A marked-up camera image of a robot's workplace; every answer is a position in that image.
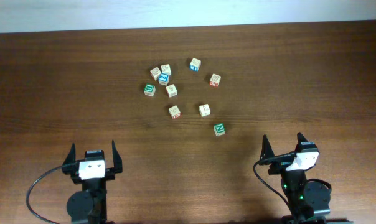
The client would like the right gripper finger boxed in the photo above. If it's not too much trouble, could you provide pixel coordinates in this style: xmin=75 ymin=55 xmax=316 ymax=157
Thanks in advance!
xmin=259 ymin=134 xmax=275 ymax=165
xmin=296 ymin=132 xmax=308 ymax=152

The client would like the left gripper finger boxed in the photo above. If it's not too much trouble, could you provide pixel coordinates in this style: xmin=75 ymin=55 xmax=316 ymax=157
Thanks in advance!
xmin=62 ymin=143 xmax=76 ymax=174
xmin=111 ymin=141 xmax=123 ymax=173

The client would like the green N wooden block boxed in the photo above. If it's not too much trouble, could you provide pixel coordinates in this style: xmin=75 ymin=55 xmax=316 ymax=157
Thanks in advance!
xmin=214 ymin=123 xmax=226 ymax=136

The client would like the plain wooden block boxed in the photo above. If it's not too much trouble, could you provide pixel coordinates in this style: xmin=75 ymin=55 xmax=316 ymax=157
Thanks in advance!
xmin=166 ymin=84 xmax=178 ymax=98
xmin=199 ymin=104 xmax=211 ymax=117

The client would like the red-sided block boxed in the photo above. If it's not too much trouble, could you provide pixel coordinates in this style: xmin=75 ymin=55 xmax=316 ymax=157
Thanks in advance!
xmin=209 ymin=74 xmax=221 ymax=87
xmin=168 ymin=105 xmax=181 ymax=119

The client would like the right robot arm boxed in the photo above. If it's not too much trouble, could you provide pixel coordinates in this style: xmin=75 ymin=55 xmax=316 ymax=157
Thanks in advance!
xmin=253 ymin=133 xmax=332 ymax=223

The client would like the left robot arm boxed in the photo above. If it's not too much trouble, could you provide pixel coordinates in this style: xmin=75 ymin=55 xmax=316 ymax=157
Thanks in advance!
xmin=62 ymin=141 xmax=123 ymax=224

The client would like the green B wooden block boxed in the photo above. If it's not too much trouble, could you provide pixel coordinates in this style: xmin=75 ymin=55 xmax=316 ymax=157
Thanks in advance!
xmin=144 ymin=84 xmax=156 ymax=96

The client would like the blue 2 wooden block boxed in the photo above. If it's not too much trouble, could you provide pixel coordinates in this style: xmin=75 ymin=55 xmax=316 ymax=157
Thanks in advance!
xmin=158 ymin=73 xmax=170 ymax=86

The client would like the plain block top left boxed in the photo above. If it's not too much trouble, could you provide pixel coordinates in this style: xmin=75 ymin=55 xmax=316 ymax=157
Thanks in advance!
xmin=150 ymin=67 xmax=162 ymax=81

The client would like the blue-sided block far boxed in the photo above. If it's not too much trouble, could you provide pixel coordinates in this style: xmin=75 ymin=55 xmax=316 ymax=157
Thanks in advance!
xmin=189 ymin=58 xmax=201 ymax=72

